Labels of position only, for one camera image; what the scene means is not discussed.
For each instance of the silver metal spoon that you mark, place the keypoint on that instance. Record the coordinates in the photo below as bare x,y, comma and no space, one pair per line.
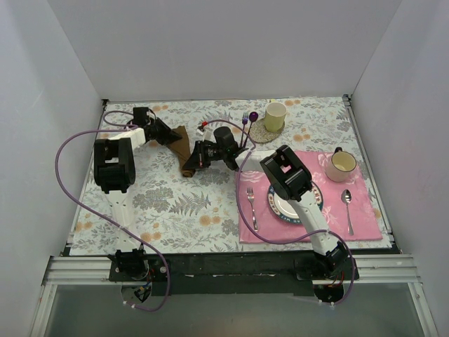
346,198

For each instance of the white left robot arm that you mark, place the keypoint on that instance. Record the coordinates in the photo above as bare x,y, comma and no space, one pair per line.
114,173

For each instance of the cream mug dark rim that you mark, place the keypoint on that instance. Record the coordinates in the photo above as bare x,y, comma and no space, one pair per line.
340,165

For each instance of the silver metal fork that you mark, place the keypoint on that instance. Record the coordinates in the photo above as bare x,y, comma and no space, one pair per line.
251,199

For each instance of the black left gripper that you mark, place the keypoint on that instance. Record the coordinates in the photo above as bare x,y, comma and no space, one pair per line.
162,132

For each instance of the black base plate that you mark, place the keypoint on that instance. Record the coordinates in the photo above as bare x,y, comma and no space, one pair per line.
229,273

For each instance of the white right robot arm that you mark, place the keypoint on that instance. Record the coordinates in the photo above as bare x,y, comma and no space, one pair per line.
291,180

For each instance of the pink floral placemat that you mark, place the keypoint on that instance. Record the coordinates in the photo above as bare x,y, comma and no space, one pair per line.
334,210

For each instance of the pale yellow cup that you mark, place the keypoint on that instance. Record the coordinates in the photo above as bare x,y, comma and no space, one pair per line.
275,113

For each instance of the white plate green rim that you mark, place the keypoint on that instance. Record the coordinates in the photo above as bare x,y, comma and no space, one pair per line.
283,210

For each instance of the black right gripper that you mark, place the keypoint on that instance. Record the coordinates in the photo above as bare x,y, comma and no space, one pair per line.
200,159

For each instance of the purple plastic fork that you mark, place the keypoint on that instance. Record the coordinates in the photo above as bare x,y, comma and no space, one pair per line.
244,123

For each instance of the purple plastic spoon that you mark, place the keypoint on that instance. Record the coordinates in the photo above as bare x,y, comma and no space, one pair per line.
253,117

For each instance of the speckled round coaster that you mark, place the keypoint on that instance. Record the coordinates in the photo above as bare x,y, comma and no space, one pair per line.
260,135

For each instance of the brown cloth napkin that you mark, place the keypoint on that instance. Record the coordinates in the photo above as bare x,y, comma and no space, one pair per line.
181,149

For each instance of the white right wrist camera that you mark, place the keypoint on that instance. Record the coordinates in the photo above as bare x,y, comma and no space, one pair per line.
205,131

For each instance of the aluminium front rail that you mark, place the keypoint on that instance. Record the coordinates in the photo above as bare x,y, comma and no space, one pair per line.
372,269

